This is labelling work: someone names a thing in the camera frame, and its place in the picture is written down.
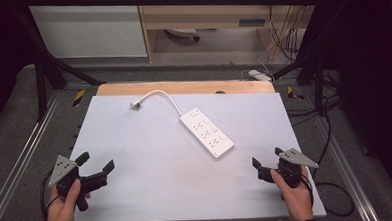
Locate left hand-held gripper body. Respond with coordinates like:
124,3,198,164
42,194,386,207
46,152,109,214

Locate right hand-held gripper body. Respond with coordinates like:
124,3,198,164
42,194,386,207
257,146,320,191

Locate white power plug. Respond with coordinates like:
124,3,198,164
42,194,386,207
128,99,143,112

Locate white power strip cable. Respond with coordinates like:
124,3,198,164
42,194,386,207
138,88,184,118

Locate person's right hand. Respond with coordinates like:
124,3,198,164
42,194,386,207
270,166,315,221

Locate person's left hand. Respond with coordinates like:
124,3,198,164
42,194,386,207
41,177,94,221

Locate pale grey table mat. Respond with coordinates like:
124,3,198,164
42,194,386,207
67,85,328,221

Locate white floor power strip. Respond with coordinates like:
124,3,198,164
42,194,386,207
247,68,274,83

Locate black metal stand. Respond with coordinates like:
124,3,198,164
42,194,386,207
269,4,333,119
14,0,108,123

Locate wooden table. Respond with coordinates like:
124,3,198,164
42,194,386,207
95,75,276,102

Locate black curtain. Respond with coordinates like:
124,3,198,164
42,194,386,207
321,0,392,203
0,0,40,134

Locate white cabinet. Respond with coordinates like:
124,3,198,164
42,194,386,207
28,0,149,63

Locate office chair base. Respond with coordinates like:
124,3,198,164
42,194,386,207
164,26,202,44

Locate wooden desk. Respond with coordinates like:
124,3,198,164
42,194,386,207
135,0,327,65

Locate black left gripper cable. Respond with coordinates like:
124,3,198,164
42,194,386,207
37,168,63,221

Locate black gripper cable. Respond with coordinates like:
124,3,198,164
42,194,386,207
37,168,63,221
296,97,356,220

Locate aluminium rail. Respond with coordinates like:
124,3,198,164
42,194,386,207
311,112,381,221
0,90,71,221

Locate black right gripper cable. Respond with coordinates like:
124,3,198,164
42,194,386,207
296,97,356,220

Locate black floor cables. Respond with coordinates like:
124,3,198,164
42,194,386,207
283,68,344,129

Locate bundle of hanging cables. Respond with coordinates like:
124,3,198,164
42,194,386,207
265,4,305,62

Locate black metal frame bar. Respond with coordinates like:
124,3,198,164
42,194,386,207
12,0,325,19

